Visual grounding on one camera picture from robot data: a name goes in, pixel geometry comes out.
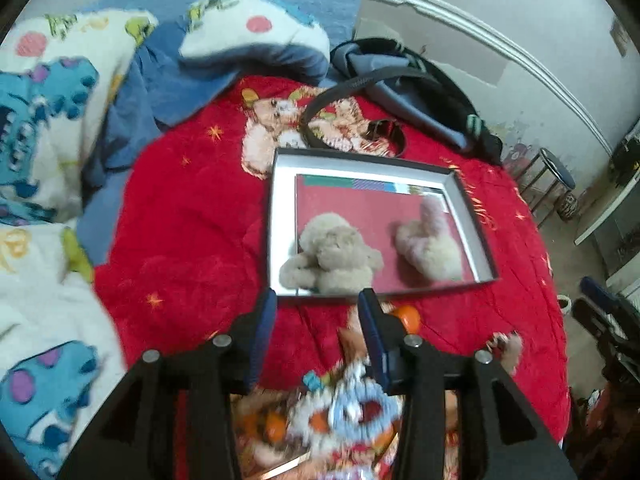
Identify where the blue crochet scrunchie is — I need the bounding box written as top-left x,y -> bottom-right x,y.
288,359 -> 404,456

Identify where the orange mandarin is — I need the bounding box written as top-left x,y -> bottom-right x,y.
390,304 -> 421,335

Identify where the red printed bedspread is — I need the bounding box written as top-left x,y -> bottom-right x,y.
96,76 -> 570,479

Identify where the pink white plush rabbit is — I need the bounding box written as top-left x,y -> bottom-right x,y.
395,195 -> 464,282

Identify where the beige plush teddy bear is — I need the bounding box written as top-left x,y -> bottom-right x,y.
279,212 -> 384,296

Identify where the black shallow box tray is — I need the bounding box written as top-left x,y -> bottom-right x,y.
267,148 -> 498,297

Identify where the black metal stool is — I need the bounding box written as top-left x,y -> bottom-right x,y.
515,147 -> 577,228

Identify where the black leather belt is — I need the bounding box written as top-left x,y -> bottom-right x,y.
297,66 -> 433,158

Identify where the white bed headboard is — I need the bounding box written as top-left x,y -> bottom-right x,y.
372,0 -> 613,155

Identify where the blue bed sheet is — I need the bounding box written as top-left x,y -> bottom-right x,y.
76,0 -> 360,266

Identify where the blue grey jacket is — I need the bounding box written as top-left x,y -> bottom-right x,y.
331,37 -> 503,166

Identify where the white cartoon monster blanket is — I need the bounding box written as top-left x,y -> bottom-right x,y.
1,9 -> 156,479

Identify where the white blue cartoon pillow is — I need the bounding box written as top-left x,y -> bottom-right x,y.
179,0 -> 330,82

